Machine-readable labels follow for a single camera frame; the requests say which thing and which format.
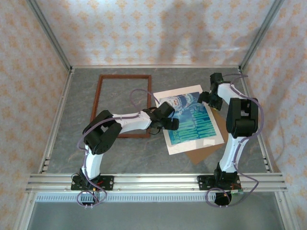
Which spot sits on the brown wooden picture frame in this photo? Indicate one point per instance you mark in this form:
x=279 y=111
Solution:
x=124 y=76

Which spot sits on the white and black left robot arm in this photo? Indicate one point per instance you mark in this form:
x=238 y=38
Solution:
x=92 y=165

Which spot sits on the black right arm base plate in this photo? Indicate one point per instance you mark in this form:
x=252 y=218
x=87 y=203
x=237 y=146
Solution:
x=202 y=183

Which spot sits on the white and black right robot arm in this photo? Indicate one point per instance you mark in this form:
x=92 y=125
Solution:
x=230 y=155

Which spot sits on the aluminium table side rail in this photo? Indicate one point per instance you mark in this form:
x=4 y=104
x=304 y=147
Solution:
x=263 y=148
x=57 y=119

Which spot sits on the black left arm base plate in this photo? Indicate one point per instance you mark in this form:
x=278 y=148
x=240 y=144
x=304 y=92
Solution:
x=109 y=183

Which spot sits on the thin aluminium table rail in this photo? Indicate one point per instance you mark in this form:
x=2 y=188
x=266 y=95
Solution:
x=156 y=66

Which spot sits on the aluminium cage post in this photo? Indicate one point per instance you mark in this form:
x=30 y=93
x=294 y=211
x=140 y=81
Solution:
x=261 y=32
x=49 y=32

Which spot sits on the small green circuit board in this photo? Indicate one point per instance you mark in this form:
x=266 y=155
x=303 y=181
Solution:
x=237 y=191

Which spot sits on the wide aluminium mounting rail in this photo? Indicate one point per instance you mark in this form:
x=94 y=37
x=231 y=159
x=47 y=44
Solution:
x=156 y=183

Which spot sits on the grey metal shelf plate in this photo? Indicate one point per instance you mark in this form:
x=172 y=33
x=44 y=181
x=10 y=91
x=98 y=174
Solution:
x=156 y=215

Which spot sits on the aluminium frame leg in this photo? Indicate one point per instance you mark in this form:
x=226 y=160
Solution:
x=25 y=213
x=286 y=213

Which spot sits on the blue poster photo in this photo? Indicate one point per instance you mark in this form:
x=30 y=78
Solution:
x=192 y=124

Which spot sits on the brown cardboard backing board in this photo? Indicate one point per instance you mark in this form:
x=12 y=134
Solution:
x=199 y=155

